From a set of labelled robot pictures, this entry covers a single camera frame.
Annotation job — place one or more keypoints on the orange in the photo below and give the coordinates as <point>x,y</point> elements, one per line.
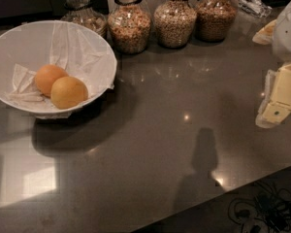
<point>46,76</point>
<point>68,92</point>

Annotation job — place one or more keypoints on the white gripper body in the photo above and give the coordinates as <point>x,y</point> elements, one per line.
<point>288,33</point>

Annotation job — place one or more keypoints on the white bowl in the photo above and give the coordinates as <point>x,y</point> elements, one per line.
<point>29,42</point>

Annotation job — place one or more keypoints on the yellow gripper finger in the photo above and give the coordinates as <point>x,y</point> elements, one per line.
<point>265,35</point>
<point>276,106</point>

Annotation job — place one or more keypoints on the clear plastic bag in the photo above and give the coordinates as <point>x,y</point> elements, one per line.
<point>255,8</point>

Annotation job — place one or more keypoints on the leftmost glass jar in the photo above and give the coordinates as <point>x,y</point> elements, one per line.
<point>81,12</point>

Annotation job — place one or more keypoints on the white paper liner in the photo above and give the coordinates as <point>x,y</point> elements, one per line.
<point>74,49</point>

